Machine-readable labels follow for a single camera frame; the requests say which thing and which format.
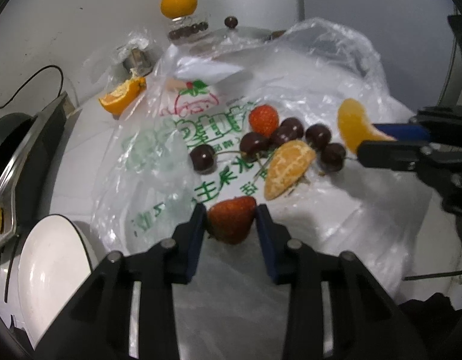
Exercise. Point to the red strawberry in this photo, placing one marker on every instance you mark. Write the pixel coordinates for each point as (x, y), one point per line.
(264, 120)
(230, 221)

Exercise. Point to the silver induction cooker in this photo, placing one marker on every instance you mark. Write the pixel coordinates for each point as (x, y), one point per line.
(27, 147)

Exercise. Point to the whole orange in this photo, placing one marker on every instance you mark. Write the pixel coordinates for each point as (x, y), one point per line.
(173, 9)

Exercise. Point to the steel pot with lid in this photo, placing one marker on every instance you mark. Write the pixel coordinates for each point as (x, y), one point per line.
(234, 31)

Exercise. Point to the glass jar with cherries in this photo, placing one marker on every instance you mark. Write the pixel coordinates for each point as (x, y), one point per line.
(187, 29)

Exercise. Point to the clear printed plastic bag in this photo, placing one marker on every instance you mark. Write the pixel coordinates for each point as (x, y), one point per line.
(232, 122)

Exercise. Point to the white ceramic plate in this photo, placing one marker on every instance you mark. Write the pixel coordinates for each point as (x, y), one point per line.
(55, 260)

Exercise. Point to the red strawberry on bag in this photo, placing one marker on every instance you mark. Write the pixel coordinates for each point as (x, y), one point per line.
(264, 120)

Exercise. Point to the orange mandarin segment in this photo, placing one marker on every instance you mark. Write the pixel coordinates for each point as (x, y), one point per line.
(355, 126)

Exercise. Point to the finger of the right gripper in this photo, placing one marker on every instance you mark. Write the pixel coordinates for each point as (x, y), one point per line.
(398, 156)
(404, 132)

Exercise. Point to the dark red cherry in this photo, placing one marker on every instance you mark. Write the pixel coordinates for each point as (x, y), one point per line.
(203, 158)

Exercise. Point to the orange peel half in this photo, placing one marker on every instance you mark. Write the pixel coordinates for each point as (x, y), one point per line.
(123, 95)

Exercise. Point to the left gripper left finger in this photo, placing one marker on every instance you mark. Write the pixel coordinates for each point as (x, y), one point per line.
(173, 260)

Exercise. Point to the peeled mandarin segment cluster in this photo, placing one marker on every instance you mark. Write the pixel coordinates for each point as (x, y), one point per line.
(289, 163)

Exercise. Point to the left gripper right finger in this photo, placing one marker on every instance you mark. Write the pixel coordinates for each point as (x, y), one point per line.
(290, 261)

